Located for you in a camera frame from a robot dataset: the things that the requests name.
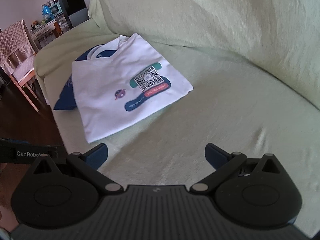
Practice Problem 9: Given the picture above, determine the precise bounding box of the blue water jug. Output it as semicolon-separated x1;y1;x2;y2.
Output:
42;4;52;21

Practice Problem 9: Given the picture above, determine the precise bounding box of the white side table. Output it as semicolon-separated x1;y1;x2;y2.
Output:
29;17;69;50

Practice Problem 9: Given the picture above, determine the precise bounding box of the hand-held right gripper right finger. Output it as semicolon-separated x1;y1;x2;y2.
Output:
190;143;283;194

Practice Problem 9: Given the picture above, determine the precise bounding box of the teal microwave oven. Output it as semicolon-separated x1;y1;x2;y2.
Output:
49;1;63;14

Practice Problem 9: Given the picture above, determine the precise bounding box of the chair with pink quilted cover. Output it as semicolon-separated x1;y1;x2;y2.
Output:
0;19;40;113

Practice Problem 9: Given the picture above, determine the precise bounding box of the sofa with light green cover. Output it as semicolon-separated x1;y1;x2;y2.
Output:
34;0;320;233

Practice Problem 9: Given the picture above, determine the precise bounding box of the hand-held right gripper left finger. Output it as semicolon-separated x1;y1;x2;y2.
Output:
31;144;124;194

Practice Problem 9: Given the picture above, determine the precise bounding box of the white printed t-shirt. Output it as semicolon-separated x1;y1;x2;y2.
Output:
72;33;194;144

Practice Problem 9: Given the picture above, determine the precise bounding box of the light green sofa back cushion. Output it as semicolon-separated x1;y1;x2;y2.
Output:
89;0;320;110

